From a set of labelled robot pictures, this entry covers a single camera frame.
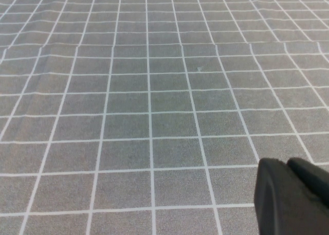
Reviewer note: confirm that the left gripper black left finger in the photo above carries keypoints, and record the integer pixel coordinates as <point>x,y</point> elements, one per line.
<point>280,199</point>

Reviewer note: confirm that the grey checked tablecloth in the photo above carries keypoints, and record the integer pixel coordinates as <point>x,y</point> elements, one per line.
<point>128,104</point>

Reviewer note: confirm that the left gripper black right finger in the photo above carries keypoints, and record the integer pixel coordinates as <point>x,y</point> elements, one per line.
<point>311,174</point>

